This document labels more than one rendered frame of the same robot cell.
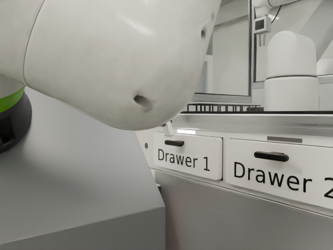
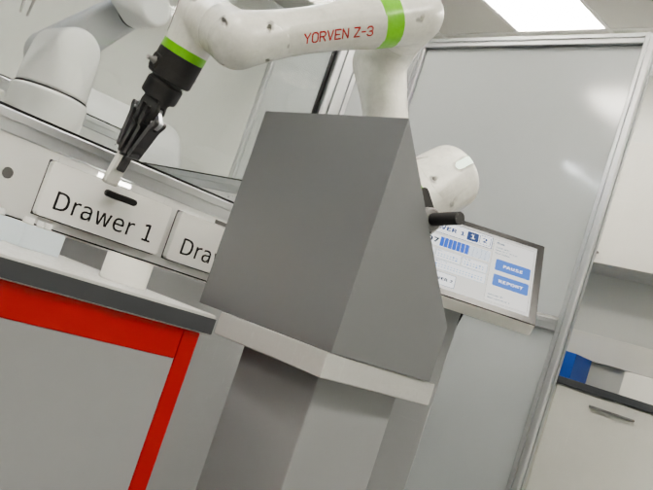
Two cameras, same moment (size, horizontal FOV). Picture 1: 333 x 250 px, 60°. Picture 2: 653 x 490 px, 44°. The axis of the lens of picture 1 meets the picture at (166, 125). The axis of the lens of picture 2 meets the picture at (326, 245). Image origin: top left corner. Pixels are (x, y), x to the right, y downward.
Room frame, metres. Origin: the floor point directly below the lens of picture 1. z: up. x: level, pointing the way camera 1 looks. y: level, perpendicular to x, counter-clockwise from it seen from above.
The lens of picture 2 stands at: (0.59, 1.67, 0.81)
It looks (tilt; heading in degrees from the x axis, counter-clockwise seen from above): 5 degrees up; 264
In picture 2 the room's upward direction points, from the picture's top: 19 degrees clockwise
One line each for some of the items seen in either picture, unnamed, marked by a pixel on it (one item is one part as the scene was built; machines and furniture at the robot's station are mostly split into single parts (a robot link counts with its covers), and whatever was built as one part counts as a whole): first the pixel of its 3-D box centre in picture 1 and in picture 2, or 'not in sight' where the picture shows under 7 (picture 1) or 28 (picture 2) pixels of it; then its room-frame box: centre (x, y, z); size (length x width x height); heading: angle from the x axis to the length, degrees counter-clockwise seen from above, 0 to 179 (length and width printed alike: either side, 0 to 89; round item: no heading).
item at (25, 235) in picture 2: not in sight; (18, 232); (0.93, 0.26, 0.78); 0.12 x 0.08 x 0.04; 142
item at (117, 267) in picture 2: not in sight; (126, 270); (0.72, 0.43, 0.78); 0.07 x 0.07 x 0.04
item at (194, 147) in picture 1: (183, 153); (106, 210); (0.86, -0.05, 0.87); 0.29 x 0.02 x 0.11; 37
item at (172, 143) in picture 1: (176, 143); (118, 196); (0.84, -0.03, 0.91); 0.07 x 0.04 x 0.01; 37
